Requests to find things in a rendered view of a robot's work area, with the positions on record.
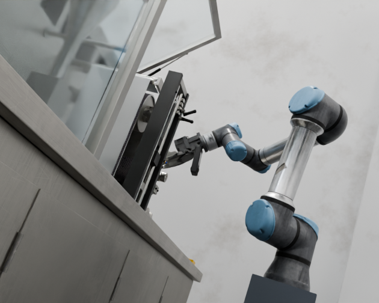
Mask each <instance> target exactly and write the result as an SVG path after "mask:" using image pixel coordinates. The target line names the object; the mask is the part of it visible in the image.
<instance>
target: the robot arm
mask: <svg viewBox="0 0 379 303"><path fill-rule="evenodd" d="M288 108H289V110H290V112H291V113H292V117H291V120H290V124H291V126H292V130H291V132H290V135H289V136H287V137H285V138H283V139H280V140H278V141H276V142H274V143H272V144H270V145H268V146H266V147H263V148H261V149H259V150H256V149H254V148H253V147H251V146H249V145H248V144H246V143H245V142H243V141H241V140H240V139H241V138H242V132H241V130H240V128H239V126H238V124H237V123H235V122H234V123H230V124H227V125H225V126H223V127H220V128H218V129H215V130H213V131H211V132H208V133H206V134H204V135H203V136H201V135H200V132H198V133H196V134H197V135H195V136H192V137H190V138H189V137H188V136H183V137H181V138H179V139H176V140H174V144H175V147H176V150H177V152H176V151H172V152H170V151H168V153H167V156H166V159H165V161H166V162H167V164H165V163H164V164H163V165H164V166H165V167H164V168H162V169H166V168H171V167H176V166H178V165H182V164H184V163H185V162H188V161H190V160H191V159H193V162H192V166H191V168H190V171H191V174H192V176H197V175H198V172H199V167H200V162H201V158H202V153H203V150H202V149H204V151H205V153H206V152H208V151H212V150H215V149H217V148H219V147H222V146H223V148H224V149H225V151H226V155H227V156H228V157H229V158H230V159H231V160H232V161H234V162H239V161H240V162H241V163H243V164H244V165H246V166H248V167H250V168H251V169H252V170H253V171H256V172H258V173H261V174H264V173H266V172H267V171H268V170H269V169H270V168H271V164H274V163H276V162H278V161H279V164H278V166H277V169H276V171H275V174H274V177H273V179H272V182H271V184H270V187H269V190H268V192H267V193H266V194H263V195H261V197H260V199H258V200H255V201H254V202H252V204H251V205H250V206H249V207H248V209H247V212H246V215H245V226H246V227H247V231H248V232H249V233H250V234H251V235H252V236H254V237H255V238H256V239H258V240H260V241H263V242H265V243H267V244H269V245H271V246H273V247H275V248H277V251H276V254H275V257H274V260H273V262H272V263H271V264H270V266H269V267H268V269H267V270H266V272H265V273H264V275H263V277H265V278H269V279H271V280H274V281H278V282H281V283H284V284H287V285H290V286H293V287H297V288H299V289H303V290H306V291H308V292H309V291H310V277H309V269H310V264H311V262H312V257H313V253H314V250H315V245H316V242H317V240H318V233H319V228H318V226H317V224H316V223H315V222H314V221H312V220H311V219H309V218H308V217H304V216H303V215H300V214H296V213H294V212H295V206H294V204H293V200H294V197H295V194H296V192H297V189H298V186H299V184H300V181H301V178H302V176H303V173H304V170H305V168H306V165H307V162H308V160H309V157H310V154H311V152H312V149H313V147H314V146H317V145H319V144H320V145H327V144H329V143H331V142H333V141H335V140H337V139H338V138H339V137H340V136H341V135H342V134H343V133H344V131H345V129H346V128H347V124H348V116H347V113H346V110H345V109H344V108H343V107H342V106H341V105H340V104H338V103H337V102H336V101H334V100H333V99H332V98H331V97H330V96H328V95H327V94H325V92H324V91H323V90H320V89H319V88H318V87H316V86H313V85H309V86H306V87H303V88H302V89H300V90H299V91H297V92H296V93H295V94H294V95H293V96H292V98H291V99H290V101H289V105H288ZM187 137H188V138H187Z"/></svg>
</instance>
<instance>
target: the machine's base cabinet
mask: <svg viewBox="0 0 379 303"><path fill-rule="evenodd" d="M192 284H193V280H192V279H191V278H190V277H189V276H187V275H186V274H185V273H184V272H182V271H181V270H180V269H179V268H178V267H177V266H175V265H174V264H173V263H172V262H171V261H169V259H167V258H166V257H165V256H164V255H162V254H161V253H160V252H159V251H158V250H157V249H156V248H154V247H153V246H152V245H151V244H150V243H148V242H147V241H146V240H145V239H144V238H142V237H141V236H140V235H139V234H138V233H137V232H136V231H134V230H133V229H132V228H130V226H128V225H127V224H126V223H125V222H124V221H122V220H121V219H120V218H119V217H118V216H117V215H115V214H114V213H113V212H112V211H110V210H109V208H107V207H106V206H105V205H104V204H102V203H101V202H100V201H99V200H98V199H97V198H95V197H94V196H93V195H92V194H90V193H89V192H88V191H87V190H86V189H85V188H83V187H82V186H81V185H80V184H79V183H78V182H77V181H76V180H74V179H73V178H72V177H70V176H69V175H68V174H67V173H66V172H65V171H64V170H62V169H61V168H60V167H59V166H58V165H57V164H55V163H54V162H53V161H52V160H50V159H49V158H48V157H47V156H46V155H45V154H44V153H42V152H41V151H40V150H39V149H38V148H37V147H35V146H34V145H33V144H32V143H30V142H29V141H28V140H27V139H26V138H25V137H24V136H22V135H21V134H20V133H19V132H18V131H17V130H15V129H14V128H13V127H12V126H10V125H9V124H8V123H7V122H6V121H5V120H3V119H2V118H1V117H0V303H186V302H187V300H188V297H189V294H190V291H191V287H192Z"/></svg>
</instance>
